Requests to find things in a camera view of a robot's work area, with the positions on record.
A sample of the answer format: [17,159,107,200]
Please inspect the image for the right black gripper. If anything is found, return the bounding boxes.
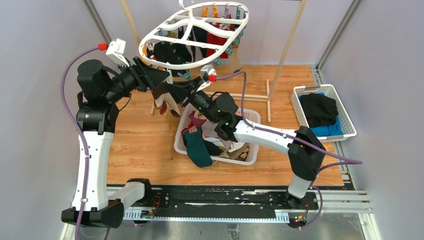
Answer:
[163,77,218,125]

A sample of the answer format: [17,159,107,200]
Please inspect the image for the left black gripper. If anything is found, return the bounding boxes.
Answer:
[105,56,170,103]

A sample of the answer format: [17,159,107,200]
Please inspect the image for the white round clip hanger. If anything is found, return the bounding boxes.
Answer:
[138,0,250,71]

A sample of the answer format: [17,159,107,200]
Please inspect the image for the dark teal sock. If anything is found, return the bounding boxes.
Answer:
[182,126,213,168]

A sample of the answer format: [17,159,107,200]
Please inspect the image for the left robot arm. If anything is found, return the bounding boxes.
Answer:
[61,58,169,228]

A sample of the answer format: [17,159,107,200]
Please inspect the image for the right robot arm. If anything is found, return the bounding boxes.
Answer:
[164,77,326,209]

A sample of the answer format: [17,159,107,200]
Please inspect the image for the teal clip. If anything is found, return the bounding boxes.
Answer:
[177,69,192,81]

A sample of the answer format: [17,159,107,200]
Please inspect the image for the beige brown striped sock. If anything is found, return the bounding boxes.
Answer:
[151,83,181,118]

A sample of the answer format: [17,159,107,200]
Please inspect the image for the black hanging sock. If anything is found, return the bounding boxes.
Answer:
[149,26,207,65]

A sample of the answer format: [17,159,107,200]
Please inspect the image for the tan striped hanging sock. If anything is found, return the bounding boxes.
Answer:
[228,46,242,74]

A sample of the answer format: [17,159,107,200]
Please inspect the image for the red hanging sock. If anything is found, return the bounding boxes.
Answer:
[206,23,230,57]

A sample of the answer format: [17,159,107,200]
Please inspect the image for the white sock laundry basket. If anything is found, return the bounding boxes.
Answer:
[173,104,261,166]

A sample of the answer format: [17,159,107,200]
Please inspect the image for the white side basket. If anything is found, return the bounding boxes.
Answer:
[291,84,357,143]

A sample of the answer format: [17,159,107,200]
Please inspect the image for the black folded garment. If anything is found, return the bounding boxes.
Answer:
[299,93,339,128]

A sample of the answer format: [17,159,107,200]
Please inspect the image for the blue folded garment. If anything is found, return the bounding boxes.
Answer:
[298,92,345,138]

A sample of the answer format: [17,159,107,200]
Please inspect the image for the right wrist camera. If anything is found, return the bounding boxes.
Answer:
[199,64,217,90]

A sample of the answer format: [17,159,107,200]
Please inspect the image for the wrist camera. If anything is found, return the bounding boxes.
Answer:
[199,64,217,90]
[97,38,130,67]

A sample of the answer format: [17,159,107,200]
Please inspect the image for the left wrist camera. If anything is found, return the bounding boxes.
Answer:
[97,38,130,67]

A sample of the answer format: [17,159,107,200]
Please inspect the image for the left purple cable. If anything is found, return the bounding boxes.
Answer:
[60,46,112,240]

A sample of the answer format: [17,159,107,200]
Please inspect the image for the purple cable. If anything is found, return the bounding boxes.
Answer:
[60,46,112,240]
[215,71,364,231]

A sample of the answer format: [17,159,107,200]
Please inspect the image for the wooden drying rack frame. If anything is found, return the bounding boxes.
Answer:
[119,0,308,123]

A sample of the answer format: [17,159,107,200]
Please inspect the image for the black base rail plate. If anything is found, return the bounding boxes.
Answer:
[120,184,320,220]

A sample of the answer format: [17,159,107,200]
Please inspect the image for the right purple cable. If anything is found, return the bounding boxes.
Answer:
[215,71,364,231]

